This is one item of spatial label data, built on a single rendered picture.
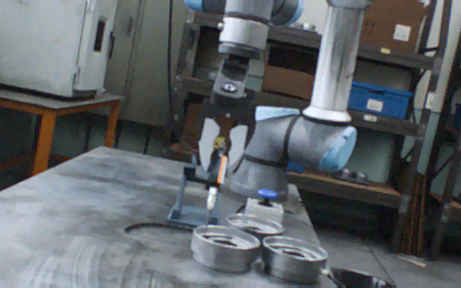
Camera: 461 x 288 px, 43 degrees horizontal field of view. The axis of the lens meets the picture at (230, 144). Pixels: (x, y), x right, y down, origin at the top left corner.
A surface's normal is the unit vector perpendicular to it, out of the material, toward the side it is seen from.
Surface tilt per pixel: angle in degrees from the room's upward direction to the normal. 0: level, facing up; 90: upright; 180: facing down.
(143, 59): 90
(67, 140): 90
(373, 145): 90
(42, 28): 90
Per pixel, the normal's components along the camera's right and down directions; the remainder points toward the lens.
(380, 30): -0.14, 0.15
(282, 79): -0.04, -0.04
